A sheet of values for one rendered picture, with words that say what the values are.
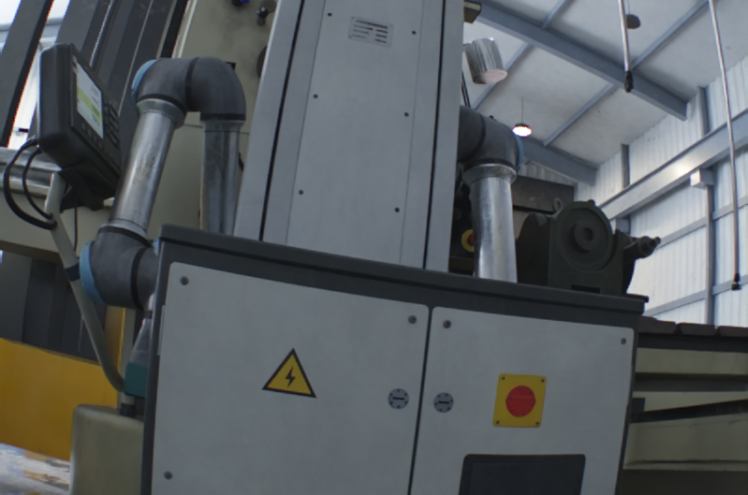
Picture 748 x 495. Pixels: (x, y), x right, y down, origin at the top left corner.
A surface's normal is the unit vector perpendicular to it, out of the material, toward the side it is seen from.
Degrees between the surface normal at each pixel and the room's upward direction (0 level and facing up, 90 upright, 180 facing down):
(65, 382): 90
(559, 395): 90
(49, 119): 90
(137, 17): 90
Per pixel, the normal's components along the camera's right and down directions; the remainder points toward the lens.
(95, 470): -0.50, -0.30
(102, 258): -0.12, -0.46
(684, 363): 0.21, -0.26
